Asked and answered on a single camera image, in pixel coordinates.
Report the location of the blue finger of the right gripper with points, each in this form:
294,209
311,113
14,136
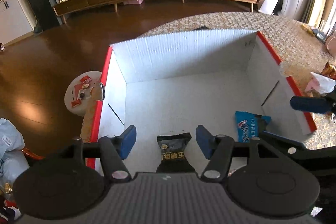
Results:
310,104

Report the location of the brown Oreo bag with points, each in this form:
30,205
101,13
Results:
329,71

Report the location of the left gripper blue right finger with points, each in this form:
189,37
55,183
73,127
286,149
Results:
218,150

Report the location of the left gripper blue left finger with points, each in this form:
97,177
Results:
113,151

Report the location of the white snack bag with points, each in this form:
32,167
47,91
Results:
320,84

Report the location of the white round stool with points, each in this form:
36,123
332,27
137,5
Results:
82,90

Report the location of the black snack packet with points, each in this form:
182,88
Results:
173,159

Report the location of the black remote control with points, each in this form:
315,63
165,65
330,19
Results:
202,28

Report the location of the red cardboard box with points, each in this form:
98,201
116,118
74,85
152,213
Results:
172,83

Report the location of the blue snack packet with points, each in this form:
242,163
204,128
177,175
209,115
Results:
249,125

